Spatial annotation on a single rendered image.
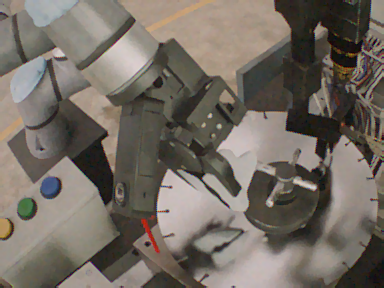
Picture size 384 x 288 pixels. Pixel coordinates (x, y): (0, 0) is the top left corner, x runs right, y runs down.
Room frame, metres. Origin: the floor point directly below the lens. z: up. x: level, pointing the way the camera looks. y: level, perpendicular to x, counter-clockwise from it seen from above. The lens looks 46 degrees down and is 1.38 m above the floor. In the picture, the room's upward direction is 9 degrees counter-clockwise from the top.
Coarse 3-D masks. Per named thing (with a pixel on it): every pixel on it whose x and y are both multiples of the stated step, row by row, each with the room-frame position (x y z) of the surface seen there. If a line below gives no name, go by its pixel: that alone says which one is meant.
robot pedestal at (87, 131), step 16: (80, 112) 0.78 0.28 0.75; (80, 128) 0.71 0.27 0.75; (96, 128) 0.70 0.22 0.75; (16, 144) 0.71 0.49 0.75; (80, 144) 0.66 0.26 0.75; (96, 144) 0.66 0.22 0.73; (32, 160) 0.63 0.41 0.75; (48, 160) 0.62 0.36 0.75; (80, 160) 0.64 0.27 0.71; (96, 160) 0.67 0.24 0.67; (32, 176) 0.58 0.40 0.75; (96, 176) 0.66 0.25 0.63; (112, 176) 0.69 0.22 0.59
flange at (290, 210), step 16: (256, 176) 0.33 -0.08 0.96; (272, 176) 0.31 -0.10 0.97; (304, 176) 0.31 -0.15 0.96; (256, 192) 0.30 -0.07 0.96; (304, 192) 0.28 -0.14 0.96; (256, 208) 0.28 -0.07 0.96; (272, 208) 0.27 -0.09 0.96; (288, 208) 0.26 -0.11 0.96; (304, 208) 0.26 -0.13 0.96; (256, 224) 0.26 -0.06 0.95; (272, 224) 0.25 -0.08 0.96; (288, 224) 0.24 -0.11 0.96
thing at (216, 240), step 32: (256, 128) 0.42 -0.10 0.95; (288, 160) 0.35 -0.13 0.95; (320, 160) 0.34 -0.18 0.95; (352, 160) 0.33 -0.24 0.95; (160, 192) 0.33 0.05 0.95; (192, 192) 0.33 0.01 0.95; (320, 192) 0.28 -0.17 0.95; (352, 192) 0.27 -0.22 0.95; (160, 224) 0.28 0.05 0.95; (192, 224) 0.28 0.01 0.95; (224, 224) 0.27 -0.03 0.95; (320, 224) 0.23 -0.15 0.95; (352, 224) 0.21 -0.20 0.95; (192, 256) 0.22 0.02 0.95; (224, 256) 0.22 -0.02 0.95; (256, 256) 0.21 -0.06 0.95; (288, 256) 0.19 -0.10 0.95; (320, 256) 0.18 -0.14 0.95; (352, 256) 0.16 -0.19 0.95
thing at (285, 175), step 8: (296, 152) 0.32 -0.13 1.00; (256, 160) 0.32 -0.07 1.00; (296, 160) 0.31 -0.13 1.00; (256, 168) 0.31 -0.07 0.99; (264, 168) 0.31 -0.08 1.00; (272, 168) 0.30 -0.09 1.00; (280, 168) 0.30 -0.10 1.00; (288, 168) 0.30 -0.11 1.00; (280, 176) 0.29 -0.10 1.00; (288, 176) 0.28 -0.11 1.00; (296, 176) 0.28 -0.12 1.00; (280, 184) 0.28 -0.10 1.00; (288, 184) 0.28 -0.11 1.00; (296, 184) 0.28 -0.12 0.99; (304, 184) 0.27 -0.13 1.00; (312, 184) 0.27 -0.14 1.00; (272, 192) 0.27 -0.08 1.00; (280, 192) 0.28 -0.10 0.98; (288, 192) 0.28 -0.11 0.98; (272, 200) 0.26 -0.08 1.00
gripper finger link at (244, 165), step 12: (228, 156) 0.28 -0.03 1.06; (240, 156) 0.29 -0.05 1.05; (252, 156) 0.29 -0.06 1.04; (240, 168) 0.28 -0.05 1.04; (252, 168) 0.29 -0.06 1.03; (204, 180) 0.27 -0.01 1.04; (216, 180) 0.26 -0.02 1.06; (240, 180) 0.27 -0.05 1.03; (228, 192) 0.25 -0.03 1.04; (240, 192) 0.25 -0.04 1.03; (240, 204) 0.25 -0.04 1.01
